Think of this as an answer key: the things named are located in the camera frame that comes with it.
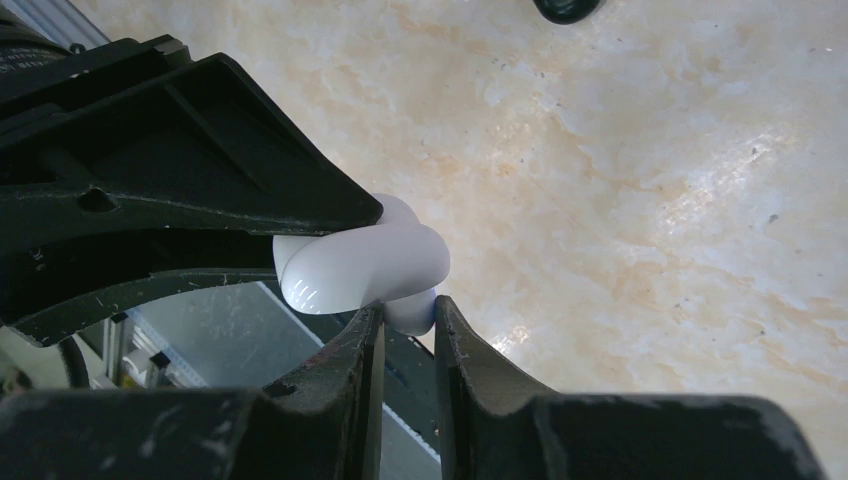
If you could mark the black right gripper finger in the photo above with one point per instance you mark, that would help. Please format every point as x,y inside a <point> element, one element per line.
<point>201,147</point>
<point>52,292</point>

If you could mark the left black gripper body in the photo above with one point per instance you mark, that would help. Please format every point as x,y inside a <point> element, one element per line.
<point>36,71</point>

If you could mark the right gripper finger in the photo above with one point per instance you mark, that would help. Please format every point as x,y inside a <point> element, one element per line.
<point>315,422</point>
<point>498,422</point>

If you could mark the white square charging case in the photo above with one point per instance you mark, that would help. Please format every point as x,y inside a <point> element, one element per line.
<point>396,258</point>

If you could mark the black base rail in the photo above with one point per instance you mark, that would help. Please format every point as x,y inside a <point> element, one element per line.
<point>397,368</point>

